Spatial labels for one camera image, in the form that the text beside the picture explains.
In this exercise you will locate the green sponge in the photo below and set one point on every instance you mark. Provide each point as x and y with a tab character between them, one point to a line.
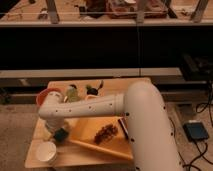
60	135

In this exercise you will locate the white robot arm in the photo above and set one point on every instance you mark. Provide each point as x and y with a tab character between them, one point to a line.
153	146

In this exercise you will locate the red bowl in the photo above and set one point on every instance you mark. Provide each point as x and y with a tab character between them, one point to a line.
42	95

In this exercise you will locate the green plastic bottle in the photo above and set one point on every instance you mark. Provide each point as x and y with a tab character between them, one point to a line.
72	93

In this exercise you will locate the striped dark block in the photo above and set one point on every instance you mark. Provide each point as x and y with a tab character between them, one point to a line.
123	127

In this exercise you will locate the brown crumbly food pile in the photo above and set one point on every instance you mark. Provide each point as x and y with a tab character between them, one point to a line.
106	133

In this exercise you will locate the yellow plastic bin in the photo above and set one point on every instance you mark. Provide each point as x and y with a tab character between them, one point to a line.
85	129

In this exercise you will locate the wooden table board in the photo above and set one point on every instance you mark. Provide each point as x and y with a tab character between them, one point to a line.
78	149

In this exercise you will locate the white paper cup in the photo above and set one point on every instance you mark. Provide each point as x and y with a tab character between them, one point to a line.
46	152

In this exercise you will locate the black foot pedal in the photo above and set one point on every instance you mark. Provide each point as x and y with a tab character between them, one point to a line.
195	131

